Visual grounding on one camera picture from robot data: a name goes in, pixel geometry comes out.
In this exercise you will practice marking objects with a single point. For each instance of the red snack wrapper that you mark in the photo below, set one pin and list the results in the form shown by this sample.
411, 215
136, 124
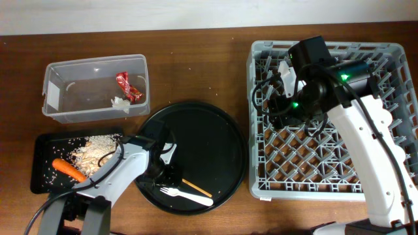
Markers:
130, 92

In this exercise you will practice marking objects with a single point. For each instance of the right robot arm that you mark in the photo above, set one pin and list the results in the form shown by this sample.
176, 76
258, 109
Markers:
347, 95

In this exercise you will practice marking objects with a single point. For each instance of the black rectangular tray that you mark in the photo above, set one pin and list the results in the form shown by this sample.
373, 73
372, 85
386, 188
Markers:
44, 177

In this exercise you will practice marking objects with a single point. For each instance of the orange carrot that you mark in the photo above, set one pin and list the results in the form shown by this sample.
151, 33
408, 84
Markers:
68, 169

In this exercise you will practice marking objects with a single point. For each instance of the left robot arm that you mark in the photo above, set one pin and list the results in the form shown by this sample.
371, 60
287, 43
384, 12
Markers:
145, 158

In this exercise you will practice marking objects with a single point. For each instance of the white plastic fork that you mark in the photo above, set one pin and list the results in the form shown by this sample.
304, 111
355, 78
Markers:
204, 200

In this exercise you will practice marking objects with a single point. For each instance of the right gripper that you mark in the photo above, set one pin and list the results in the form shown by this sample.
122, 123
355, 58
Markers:
287, 120

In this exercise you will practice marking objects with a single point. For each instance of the white tissue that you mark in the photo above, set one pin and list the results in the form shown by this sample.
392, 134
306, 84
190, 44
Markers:
121, 104

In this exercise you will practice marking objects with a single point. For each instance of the round black tray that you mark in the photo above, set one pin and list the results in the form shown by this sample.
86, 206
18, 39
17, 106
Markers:
211, 151

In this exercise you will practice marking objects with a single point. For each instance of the rice and nutshell scraps pile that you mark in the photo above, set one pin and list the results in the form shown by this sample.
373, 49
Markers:
94, 154

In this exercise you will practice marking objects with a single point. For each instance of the clear plastic bin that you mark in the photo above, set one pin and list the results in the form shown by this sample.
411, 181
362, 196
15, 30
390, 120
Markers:
86, 89

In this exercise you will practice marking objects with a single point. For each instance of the wooden chopstick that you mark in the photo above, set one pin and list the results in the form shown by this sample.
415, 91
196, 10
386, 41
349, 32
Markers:
196, 188

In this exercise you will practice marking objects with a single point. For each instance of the grey dishwasher rack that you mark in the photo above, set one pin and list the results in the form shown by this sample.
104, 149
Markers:
288, 164

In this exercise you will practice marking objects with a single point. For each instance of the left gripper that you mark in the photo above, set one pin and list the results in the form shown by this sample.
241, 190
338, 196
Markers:
173, 179

